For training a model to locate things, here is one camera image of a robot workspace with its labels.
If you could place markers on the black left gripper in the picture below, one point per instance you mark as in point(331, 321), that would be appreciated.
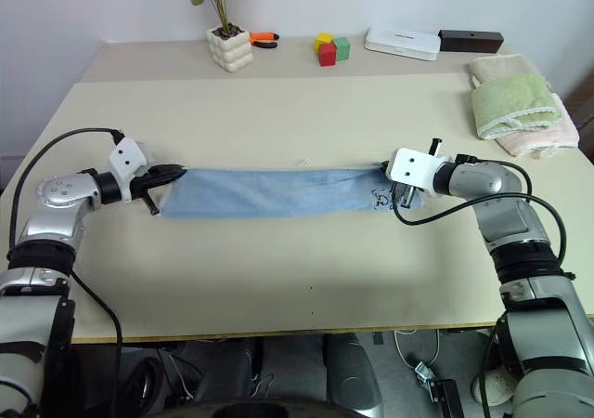
point(141, 186)

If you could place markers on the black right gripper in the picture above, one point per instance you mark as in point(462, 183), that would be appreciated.
point(404, 197)

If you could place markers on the light blue towel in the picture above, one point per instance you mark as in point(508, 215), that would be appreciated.
point(260, 192)

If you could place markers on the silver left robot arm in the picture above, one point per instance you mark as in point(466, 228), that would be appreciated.
point(55, 190)

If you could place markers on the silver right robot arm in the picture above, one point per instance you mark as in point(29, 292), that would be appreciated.
point(478, 181)

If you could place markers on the folded green towel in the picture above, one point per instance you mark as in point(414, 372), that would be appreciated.
point(510, 97)

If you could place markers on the cream table mat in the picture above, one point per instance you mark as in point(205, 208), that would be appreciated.
point(278, 125)

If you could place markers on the green toy block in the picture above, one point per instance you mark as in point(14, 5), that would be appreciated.
point(343, 48)

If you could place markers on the red toy block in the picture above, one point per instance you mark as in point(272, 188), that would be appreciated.
point(327, 56)

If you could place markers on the flat white box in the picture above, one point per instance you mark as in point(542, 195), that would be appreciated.
point(401, 42)

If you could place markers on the green plant in white pot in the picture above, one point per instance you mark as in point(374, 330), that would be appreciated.
point(229, 51)

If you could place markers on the yellow toy block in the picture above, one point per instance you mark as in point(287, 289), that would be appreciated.
point(322, 39)

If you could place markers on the dark brown box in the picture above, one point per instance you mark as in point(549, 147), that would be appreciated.
point(468, 42)

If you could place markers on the stack of folded towels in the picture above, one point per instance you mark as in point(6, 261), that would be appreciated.
point(557, 134)

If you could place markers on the dark grey rounded housing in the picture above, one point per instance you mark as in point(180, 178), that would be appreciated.
point(348, 376)

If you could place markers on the speckled beige round object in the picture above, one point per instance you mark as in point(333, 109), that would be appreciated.
point(496, 385)

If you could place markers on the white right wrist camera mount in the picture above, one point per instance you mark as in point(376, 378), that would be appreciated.
point(413, 167)

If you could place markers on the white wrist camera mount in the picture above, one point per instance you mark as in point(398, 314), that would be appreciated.
point(125, 158)
point(413, 167)

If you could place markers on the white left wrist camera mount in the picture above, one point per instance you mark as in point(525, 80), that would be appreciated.
point(125, 158)

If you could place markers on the black metal bracket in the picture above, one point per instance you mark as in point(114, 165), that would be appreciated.
point(441, 390)

